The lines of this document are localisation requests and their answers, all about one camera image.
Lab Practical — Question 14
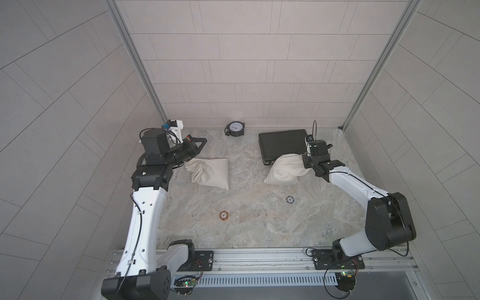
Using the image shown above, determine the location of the cream cloth soil bag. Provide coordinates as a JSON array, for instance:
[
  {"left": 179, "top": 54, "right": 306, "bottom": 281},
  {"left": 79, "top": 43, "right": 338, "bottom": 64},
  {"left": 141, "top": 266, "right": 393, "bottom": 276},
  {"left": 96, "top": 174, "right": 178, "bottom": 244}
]
[{"left": 263, "top": 154, "right": 310, "bottom": 186}]

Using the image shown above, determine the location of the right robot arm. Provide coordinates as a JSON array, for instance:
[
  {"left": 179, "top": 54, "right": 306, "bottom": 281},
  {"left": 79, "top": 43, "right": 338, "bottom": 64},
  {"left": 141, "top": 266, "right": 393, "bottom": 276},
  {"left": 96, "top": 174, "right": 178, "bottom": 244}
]
[{"left": 302, "top": 134, "right": 417, "bottom": 264}]

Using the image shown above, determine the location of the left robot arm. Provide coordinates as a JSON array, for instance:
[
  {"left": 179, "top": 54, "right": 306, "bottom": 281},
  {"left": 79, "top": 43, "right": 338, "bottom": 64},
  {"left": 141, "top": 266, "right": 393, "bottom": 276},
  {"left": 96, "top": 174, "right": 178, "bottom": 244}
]
[{"left": 101, "top": 126, "right": 208, "bottom": 300}]

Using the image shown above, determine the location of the black hard case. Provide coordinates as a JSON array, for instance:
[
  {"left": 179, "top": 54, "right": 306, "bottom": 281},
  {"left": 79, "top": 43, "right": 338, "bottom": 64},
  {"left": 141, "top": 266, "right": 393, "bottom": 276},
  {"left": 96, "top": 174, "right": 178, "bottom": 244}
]
[{"left": 259, "top": 129, "right": 307, "bottom": 166}]

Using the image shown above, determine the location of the black round gauge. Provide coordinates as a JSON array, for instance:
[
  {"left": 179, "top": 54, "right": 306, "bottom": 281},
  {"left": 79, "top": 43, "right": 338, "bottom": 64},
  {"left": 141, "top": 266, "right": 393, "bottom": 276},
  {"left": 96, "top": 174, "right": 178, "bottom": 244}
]
[{"left": 224, "top": 121, "right": 245, "bottom": 137}]

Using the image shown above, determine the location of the right circuit board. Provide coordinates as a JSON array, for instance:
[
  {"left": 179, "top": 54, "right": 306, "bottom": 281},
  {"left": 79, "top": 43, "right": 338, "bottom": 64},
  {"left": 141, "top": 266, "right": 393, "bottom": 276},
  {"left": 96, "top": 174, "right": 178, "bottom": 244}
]
[{"left": 335, "top": 271, "right": 356, "bottom": 294}]

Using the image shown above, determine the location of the circuit board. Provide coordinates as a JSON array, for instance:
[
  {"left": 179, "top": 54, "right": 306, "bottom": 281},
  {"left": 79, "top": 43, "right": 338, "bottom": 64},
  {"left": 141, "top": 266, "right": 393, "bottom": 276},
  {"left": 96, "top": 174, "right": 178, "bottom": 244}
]
[
  {"left": 173, "top": 276, "right": 198, "bottom": 297},
  {"left": 335, "top": 271, "right": 356, "bottom": 294}
]

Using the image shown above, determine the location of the white vent grille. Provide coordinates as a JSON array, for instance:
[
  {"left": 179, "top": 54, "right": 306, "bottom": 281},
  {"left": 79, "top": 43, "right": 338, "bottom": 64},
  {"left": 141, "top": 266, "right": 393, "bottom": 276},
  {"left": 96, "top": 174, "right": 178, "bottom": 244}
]
[{"left": 196, "top": 273, "right": 338, "bottom": 288}]

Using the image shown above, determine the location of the left circuit board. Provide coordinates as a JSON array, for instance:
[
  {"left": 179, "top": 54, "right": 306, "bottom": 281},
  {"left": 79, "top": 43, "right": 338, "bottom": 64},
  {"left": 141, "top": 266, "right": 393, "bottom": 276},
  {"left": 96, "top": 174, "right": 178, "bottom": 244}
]
[{"left": 173, "top": 276, "right": 198, "bottom": 297}]

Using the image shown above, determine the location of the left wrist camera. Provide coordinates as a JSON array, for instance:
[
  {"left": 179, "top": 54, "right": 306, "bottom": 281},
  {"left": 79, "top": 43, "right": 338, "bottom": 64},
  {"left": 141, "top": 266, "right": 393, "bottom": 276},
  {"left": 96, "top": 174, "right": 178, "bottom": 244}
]
[{"left": 162, "top": 119, "right": 184, "bottom": 148}]

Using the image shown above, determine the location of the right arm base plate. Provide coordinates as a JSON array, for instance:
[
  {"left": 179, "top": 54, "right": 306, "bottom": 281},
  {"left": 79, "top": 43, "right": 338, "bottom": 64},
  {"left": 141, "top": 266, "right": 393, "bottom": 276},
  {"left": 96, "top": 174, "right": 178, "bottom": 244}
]
[{"left": 307, "top": 248, "right": 365, "bottom": 270}]

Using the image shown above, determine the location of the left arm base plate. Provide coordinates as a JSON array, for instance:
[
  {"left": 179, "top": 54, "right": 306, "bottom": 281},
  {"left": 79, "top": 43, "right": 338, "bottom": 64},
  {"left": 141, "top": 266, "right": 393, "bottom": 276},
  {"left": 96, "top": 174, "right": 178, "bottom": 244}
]
[{"left": 178, "top": 250, "right": 215, "bottom": 273}]

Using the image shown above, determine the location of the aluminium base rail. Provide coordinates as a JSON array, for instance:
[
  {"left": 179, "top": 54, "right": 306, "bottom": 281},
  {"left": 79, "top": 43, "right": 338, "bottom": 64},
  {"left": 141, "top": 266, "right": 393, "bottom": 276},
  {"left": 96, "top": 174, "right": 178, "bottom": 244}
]
[{"left": 107, "top": 245, "right": 419, "bottom": 282}]

